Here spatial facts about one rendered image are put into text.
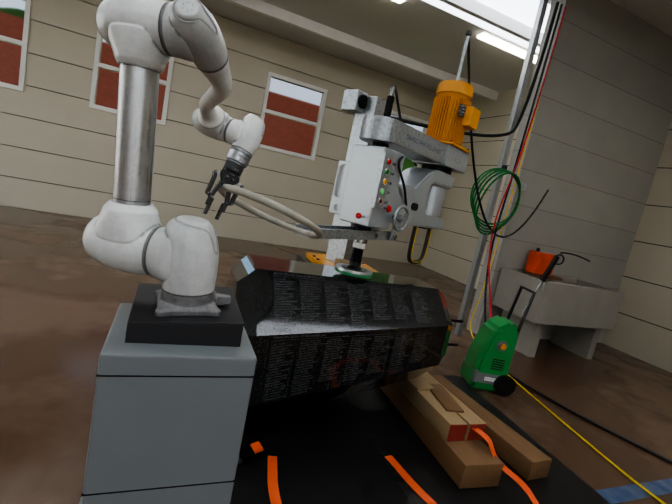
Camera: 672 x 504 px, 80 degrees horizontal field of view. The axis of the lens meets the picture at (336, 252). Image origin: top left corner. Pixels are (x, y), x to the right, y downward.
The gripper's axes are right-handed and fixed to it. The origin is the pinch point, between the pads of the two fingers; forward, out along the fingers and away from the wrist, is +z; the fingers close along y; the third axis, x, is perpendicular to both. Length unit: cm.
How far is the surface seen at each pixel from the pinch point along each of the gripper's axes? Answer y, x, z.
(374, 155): 65, 6, -62
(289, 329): 56, -1, 35
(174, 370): -7, -52, 48
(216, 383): 5, -55, 48
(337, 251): 130, 94, -21
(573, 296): 400, 39, -90
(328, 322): 74, -2, 25
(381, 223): 87, 5, -34
